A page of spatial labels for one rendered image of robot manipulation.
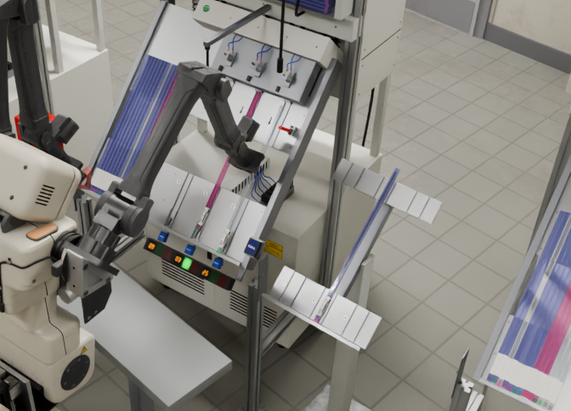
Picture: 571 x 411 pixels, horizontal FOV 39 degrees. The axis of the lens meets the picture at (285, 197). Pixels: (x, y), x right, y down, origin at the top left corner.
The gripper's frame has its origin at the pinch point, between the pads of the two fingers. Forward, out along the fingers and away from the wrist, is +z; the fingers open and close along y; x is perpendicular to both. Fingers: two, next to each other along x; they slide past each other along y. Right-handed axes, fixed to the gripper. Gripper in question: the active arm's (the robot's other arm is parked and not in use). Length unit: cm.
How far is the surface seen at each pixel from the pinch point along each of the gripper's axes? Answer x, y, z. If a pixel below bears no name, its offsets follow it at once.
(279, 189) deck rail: 3.7, -10.1, 1.0
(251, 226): 17.3, -5.5, 3.9
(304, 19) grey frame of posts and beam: -47.4, 1.5, -10.9
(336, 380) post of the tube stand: 50, -39, 47
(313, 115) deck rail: -21.5, -11.1, -1.7
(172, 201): 19.9, 24.3, 4.6
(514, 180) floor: -76, -46, 191
